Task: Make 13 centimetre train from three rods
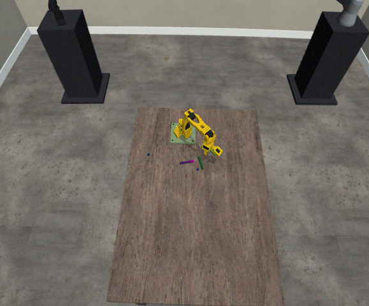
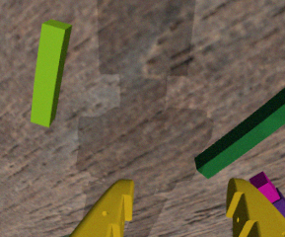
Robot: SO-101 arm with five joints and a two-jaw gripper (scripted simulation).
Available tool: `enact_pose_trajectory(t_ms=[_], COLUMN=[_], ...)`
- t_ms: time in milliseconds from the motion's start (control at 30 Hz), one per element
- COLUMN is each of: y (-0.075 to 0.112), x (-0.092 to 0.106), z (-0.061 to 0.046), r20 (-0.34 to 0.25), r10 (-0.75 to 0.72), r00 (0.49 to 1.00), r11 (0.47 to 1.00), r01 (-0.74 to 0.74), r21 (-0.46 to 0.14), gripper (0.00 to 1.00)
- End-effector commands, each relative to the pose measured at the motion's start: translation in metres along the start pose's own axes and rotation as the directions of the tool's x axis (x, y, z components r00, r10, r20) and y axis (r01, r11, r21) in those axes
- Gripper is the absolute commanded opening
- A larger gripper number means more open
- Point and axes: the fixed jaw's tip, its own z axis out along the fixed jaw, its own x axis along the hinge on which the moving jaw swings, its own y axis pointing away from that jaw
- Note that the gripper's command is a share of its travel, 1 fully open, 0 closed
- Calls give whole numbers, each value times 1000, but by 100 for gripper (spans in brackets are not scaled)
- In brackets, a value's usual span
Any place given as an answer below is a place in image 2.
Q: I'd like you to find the magenta rod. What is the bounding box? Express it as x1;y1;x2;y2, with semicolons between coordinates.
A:
249;171;280;203

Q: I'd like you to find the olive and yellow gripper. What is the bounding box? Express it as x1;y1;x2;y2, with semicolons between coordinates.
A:
69;178;285;237

